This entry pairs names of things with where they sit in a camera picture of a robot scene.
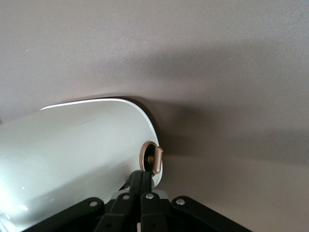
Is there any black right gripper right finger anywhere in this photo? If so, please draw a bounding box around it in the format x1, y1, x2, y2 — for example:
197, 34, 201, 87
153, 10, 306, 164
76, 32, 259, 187
139, 170, 168, 232

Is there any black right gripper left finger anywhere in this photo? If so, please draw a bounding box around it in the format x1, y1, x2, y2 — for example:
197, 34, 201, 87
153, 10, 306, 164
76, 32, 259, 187
95, 170, 145, 232

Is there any white two-slot toaster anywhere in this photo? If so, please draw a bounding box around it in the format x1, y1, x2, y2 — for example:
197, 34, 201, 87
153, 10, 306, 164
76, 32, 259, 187
0, 96, 165, 232

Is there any bronze toaster dial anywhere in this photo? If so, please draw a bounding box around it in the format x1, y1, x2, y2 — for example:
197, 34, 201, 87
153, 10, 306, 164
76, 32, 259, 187
139, 141, 165, 176

